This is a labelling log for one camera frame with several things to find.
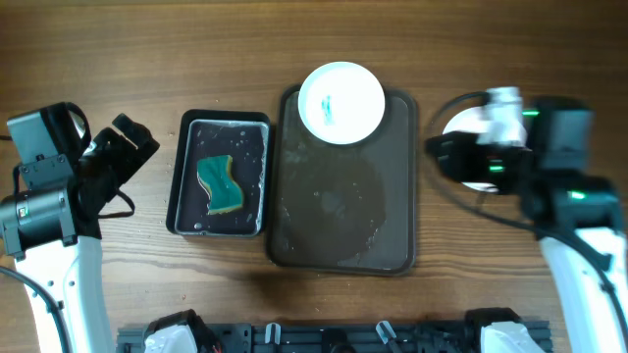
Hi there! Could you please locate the white plate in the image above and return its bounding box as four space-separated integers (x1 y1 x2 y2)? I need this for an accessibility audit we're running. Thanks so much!
297 62 386 145
443 107 497 193

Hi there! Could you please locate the white plate top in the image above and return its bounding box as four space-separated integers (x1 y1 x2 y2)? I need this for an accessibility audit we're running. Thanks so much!
297 62 386 145

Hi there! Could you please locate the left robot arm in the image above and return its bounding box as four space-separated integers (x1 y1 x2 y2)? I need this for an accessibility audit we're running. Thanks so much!
1 102 160 352

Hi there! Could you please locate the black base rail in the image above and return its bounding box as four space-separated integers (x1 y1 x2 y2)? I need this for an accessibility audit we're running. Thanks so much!
116 308 553 353

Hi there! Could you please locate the dark brown serving tray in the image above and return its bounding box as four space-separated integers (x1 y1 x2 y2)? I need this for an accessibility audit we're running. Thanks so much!
265 85 419 277

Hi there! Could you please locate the black sponge tray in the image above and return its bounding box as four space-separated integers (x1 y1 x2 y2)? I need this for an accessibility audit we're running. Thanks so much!
166 109 271 238

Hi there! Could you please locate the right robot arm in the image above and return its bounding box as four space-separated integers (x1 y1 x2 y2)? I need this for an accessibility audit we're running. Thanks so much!
424 91 627 352

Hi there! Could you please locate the green yellow sponge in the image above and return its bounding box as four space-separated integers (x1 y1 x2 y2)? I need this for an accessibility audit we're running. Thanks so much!
196 155 244 215

